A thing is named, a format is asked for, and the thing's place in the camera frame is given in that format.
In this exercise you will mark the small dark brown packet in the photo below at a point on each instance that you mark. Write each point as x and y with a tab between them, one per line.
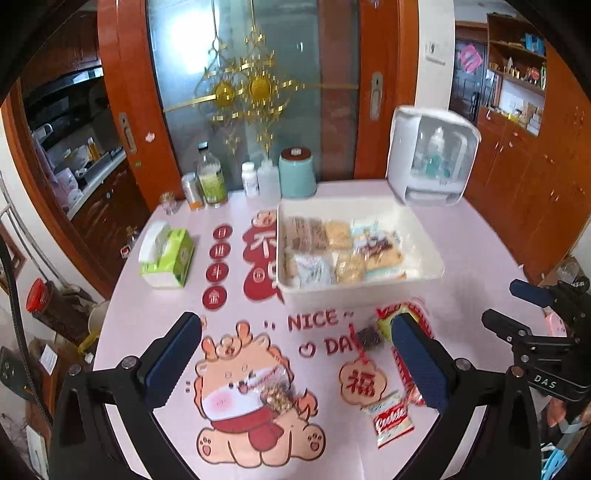
369	338

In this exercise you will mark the yellow puffed snack packet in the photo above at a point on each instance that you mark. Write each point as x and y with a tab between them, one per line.
351	267

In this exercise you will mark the jar with red lid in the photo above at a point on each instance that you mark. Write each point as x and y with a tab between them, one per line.
39	295

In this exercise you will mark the translucent squeeze bottle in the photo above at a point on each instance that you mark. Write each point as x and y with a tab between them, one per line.
269	182

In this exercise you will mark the white bottle storage cabinet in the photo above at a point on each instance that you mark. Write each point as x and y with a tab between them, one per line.
401	152

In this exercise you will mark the wooden wall shelf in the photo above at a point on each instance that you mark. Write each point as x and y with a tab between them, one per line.
517	74

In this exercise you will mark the wall light switch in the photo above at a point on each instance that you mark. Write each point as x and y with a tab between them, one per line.
436	51

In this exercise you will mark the wooden floor cabinet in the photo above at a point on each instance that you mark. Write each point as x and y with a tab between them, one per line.
521	184

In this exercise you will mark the wooden framed glass sliding doors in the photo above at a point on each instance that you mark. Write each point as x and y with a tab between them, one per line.
124	69

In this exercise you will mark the small jar with orange contents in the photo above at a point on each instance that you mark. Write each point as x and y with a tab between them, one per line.
193	194

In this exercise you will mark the green tissue box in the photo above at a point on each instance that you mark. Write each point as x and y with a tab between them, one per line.
173	254

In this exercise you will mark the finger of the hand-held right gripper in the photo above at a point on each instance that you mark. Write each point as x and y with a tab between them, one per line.
503	324
531	291

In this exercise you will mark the small clear glass jar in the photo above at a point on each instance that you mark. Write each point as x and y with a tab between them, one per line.
169	204

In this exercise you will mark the white pill bottle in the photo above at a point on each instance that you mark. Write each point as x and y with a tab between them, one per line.
250	180

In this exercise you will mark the light blue snack packet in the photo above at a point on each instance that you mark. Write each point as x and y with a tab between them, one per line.
367	230

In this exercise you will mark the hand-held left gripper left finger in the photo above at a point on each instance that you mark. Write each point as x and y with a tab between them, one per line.
173	360

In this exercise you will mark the glass bottle with green label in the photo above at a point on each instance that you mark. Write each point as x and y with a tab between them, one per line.
213	184

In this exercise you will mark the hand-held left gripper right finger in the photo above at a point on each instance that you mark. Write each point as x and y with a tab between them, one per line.
418	360

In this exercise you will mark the white bucket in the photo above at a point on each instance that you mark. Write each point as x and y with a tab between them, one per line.
98	321

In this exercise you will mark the kitchen counter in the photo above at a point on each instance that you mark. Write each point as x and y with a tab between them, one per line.
87	161

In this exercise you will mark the clear candy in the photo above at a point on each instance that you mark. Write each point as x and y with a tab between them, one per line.
279	401

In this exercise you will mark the teal canister with brown lid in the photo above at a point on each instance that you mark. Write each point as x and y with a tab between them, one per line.
298	175

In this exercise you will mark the gold door ornament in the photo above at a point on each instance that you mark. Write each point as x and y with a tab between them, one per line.
258	90

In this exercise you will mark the clear cake packet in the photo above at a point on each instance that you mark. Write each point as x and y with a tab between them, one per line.
302	230

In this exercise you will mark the pale yellow bread packet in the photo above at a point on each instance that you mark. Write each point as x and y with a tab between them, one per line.
339	233

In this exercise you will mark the red door poster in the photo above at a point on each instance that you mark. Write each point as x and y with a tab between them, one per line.
471	57

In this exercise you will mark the white plastic storage tray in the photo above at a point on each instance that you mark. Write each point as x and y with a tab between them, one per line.
360	293

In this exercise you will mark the red yellow snack bag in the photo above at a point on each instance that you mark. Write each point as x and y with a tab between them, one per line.
387	321

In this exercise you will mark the red cookie packet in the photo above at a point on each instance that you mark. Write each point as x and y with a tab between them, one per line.
392	417

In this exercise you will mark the orange and white packet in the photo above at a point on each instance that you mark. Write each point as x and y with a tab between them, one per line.
390	258

